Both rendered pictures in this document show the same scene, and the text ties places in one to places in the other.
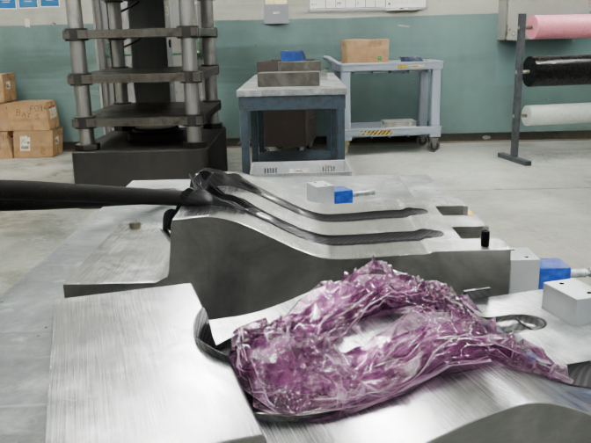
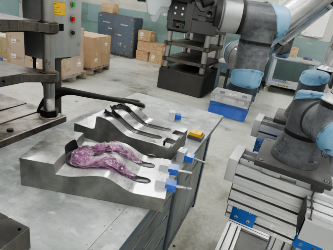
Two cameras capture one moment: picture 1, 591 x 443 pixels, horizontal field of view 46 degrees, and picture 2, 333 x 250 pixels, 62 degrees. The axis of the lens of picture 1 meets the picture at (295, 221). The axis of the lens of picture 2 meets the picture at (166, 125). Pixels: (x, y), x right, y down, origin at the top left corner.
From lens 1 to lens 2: 70 cm
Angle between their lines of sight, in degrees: 20
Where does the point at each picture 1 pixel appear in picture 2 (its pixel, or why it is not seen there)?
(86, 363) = (45, 143)
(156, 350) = (58, 144)
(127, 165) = (176, 76)
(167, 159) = (190, 78)
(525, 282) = (180, 157)
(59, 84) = not seen: hidden behind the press
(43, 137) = (159, 57)
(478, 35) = not seen: outside the picture
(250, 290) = (110, 137)
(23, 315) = (70, 126)
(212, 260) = (103, 127)
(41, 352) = not seen: hidden behind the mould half
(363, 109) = (281, 74)
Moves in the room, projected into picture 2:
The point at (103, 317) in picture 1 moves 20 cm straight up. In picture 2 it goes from (58, 135) to (58, 86)
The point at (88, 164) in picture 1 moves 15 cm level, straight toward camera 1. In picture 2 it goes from (163, 73) to (162, 74)
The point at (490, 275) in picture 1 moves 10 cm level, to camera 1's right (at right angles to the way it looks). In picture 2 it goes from (162, 152) to (184, 159)
